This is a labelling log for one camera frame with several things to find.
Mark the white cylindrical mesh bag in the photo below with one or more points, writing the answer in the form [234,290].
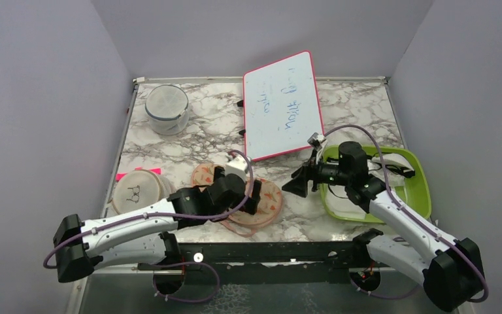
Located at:
[167,107]

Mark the floral mesh laundry bag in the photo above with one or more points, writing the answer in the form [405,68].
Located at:
[241,223]

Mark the pink sticky note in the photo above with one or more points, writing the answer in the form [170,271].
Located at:
[120,176]

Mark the pink framed whiteboard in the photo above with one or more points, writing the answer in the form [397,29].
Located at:
[281,107]

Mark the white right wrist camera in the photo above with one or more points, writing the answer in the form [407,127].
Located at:
[318,143]

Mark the green plastic tray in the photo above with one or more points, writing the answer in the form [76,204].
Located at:
[413,191]

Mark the black mounting rail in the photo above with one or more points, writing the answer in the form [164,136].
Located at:
[260,263]

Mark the beige cylindrical mesh laundry bag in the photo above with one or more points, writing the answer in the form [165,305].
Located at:
[140,190]

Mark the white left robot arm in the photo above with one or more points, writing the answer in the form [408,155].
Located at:
[146,235]

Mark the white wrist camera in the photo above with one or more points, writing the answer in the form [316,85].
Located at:
[237,165]
[318,143]

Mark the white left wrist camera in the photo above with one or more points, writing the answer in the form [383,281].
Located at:
[237,165]

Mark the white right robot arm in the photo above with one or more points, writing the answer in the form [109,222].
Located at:
[449,270]

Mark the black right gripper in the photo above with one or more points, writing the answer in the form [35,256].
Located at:
[299,185]

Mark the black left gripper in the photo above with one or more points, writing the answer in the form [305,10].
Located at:
[250,206]

